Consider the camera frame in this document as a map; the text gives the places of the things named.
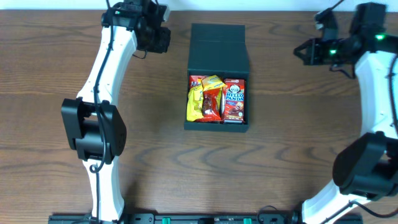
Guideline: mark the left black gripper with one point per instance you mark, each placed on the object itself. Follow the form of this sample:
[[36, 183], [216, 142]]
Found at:
[[164, 42]]

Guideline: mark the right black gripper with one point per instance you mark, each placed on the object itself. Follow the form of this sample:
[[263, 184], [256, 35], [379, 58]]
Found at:
[[310, 59]]

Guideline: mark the black cardboard box with lid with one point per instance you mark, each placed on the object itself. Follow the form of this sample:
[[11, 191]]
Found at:
[[219, 49]]

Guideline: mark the yellow snack bar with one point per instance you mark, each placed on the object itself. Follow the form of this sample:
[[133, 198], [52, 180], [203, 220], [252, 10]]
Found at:
[[195, 103]]

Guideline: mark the small orange biscuit packet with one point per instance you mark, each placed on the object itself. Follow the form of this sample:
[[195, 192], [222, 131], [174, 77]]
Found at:
[[212, 82]]

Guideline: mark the red Hello Panda box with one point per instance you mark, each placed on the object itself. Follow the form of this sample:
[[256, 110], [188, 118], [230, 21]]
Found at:
[[232, 101]]

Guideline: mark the red Hacks candy bag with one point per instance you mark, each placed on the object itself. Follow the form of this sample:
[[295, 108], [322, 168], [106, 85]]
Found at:
[[211, 100]]

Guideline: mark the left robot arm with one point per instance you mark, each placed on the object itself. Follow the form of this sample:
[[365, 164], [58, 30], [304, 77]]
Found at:
[[93, 124]]

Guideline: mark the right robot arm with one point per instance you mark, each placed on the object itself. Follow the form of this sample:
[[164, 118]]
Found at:
[[366, 170]]

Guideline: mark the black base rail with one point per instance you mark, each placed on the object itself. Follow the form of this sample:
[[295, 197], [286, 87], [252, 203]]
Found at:
[[266, 216]]

